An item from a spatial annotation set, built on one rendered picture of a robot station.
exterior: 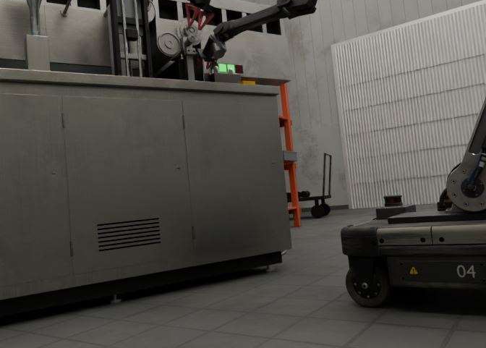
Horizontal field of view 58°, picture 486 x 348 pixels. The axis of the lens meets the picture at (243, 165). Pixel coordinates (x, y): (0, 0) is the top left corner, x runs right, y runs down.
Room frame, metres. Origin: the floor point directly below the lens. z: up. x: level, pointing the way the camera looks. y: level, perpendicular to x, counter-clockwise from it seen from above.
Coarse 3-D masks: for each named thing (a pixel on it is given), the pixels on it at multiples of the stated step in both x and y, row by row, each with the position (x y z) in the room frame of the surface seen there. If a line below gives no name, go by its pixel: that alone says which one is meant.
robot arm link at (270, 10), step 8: (280, 0) 1.87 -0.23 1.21; (288, 0) 1.84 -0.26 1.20; (272, 8) 1.93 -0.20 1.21; (280, 8) 1.88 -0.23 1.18; (248, 16) 2.01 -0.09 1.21; (256, 16) 1.98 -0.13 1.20; (264, 16) 1.95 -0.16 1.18; (272, 16) 1.93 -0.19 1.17; (280, 16) 1.93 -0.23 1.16; (288, 16) 1.93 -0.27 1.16; (224, 24) 2.07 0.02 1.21; (232, 24) 2.05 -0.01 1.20; (240, 24) 2.02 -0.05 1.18; (248, 24) 2.00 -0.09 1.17; (256, 24) 1.99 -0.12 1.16; (224, 32) 2.07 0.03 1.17; (232, 32) 2.07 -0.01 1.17; (240, 32) 2.07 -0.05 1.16
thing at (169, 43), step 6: (162, 36) 2.14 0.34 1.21; (168, 36) 2.16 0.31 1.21; (174, 36) 2.18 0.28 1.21; (162, 42) 2.14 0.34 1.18; (168, 42) 2.16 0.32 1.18; (174, 42) 2.18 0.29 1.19; (162, 48) 2.13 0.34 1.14; (168, 48) 2.16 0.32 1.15; (174, 48) 2.18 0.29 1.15; (168, 54) 2.15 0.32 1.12; (174, 54) 2.17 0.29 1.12
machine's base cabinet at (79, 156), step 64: (0, 128) 1.53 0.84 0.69; (64, 128) 1.64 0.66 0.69; (128, 128) 1.76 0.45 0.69; (192, 128) 1.91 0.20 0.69; (256, 128) 2.09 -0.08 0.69; (0, 192) 1.52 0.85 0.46; (64, 192) 1.63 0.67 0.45; (128, 192) 1.75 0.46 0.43; (192, 192) 1.90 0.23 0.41; (256, 192) 2.07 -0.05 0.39; (0, 256) 1.52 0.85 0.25; (64, 256) 1.62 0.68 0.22; (128, 256) 1.74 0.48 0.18; (192, 256) 1.89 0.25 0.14; (256, 256) 2.10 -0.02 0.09
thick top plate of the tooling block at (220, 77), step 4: (216, 72) 2.25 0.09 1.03; (212, 76) 2.26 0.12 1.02; (216, 76) 2.25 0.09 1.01; (220, 76) 2.26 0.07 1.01; (224, 76) 2.27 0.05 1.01; (228, 76) 2.28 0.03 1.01; (232, 76) 2.30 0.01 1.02; (236, 76) 2.31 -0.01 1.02; (240, 76) 2.32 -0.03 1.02; (212, 80) 2.27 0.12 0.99; (216, 80) 2.25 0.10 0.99; (220, 80) 2.26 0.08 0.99; (224, 80) 2.27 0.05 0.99; (228, 80) 2.28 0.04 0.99; (232, 80) 2.30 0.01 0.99; (236, 80) 2.31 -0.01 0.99; (240, 80) 2.32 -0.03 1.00
